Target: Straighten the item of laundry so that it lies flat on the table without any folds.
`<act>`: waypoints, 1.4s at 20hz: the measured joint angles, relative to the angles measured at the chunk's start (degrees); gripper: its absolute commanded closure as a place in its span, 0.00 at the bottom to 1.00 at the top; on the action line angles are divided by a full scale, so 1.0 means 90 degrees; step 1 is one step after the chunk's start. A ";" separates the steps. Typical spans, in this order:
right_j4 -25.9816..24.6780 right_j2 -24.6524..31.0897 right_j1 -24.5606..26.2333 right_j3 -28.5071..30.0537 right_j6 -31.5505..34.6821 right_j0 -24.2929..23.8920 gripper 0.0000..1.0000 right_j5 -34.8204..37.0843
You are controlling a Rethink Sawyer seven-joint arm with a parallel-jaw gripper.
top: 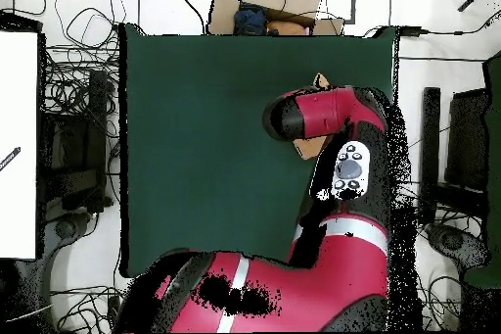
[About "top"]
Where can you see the tan terry towel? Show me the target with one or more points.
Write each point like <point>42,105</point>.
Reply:
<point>309,148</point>

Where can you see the dark blue garment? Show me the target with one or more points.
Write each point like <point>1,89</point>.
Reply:
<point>250,20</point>

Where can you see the dark green table cloth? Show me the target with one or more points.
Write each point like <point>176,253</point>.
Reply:
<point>176,75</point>

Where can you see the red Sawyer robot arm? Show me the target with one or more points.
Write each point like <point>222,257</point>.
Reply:
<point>332,271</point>

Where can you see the black equipment stand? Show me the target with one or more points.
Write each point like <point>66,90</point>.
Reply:
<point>78,146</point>

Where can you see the white panel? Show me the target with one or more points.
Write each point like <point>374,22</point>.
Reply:
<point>17,134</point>

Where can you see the black upright bar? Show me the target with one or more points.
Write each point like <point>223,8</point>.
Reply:
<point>429,134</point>

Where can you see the green cloth covered furniture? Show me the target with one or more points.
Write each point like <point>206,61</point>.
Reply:
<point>494,153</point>

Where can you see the orange garment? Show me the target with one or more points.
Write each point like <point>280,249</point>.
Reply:
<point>287,28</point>

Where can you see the black power adapter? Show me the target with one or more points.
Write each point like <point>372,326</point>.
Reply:
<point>410,30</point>

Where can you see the black marker pen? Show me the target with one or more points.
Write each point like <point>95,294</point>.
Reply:
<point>9,158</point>

